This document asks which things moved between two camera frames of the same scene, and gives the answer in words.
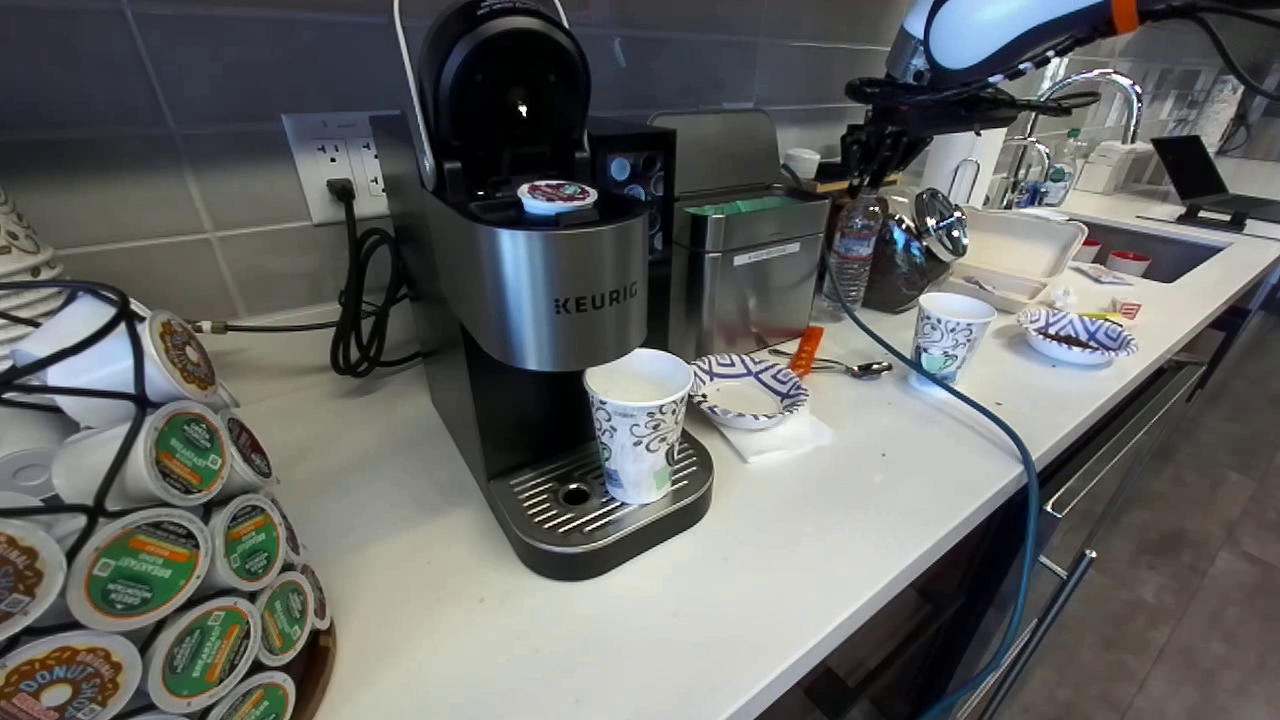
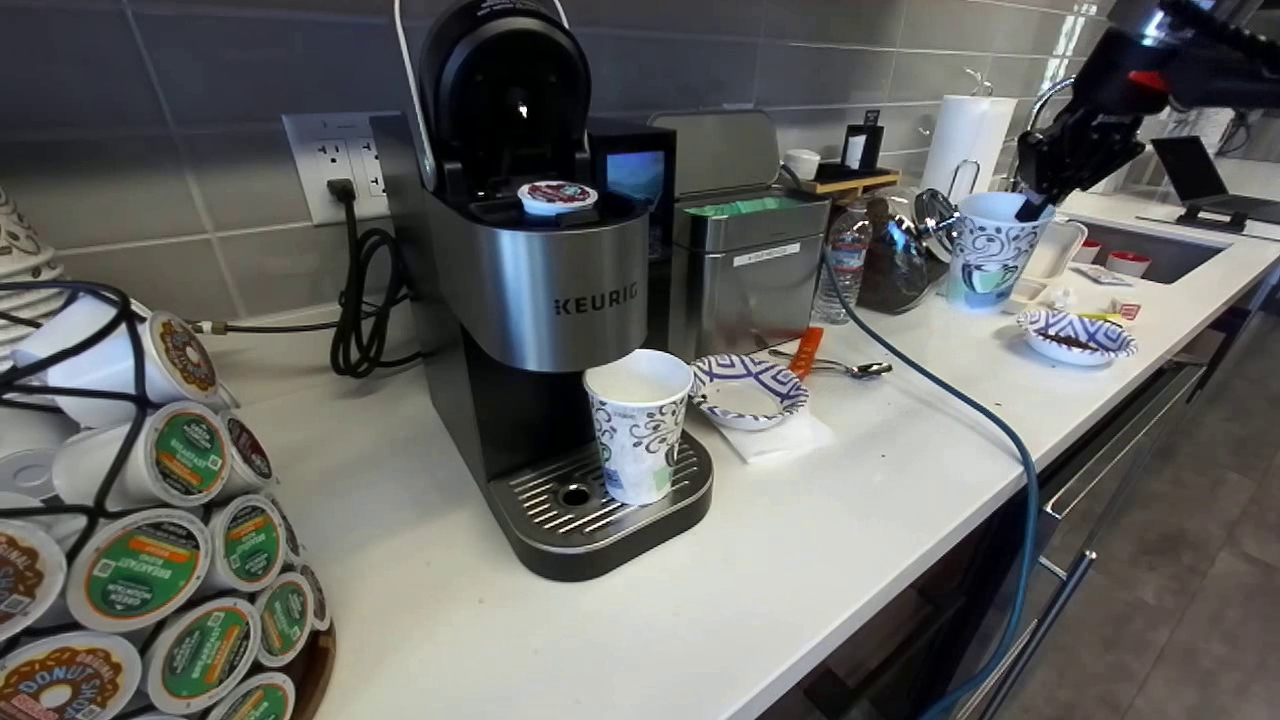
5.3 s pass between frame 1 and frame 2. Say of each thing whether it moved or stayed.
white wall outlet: stayed
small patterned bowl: stayed
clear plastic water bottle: stayed
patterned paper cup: moved
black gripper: moved
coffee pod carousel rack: stayed
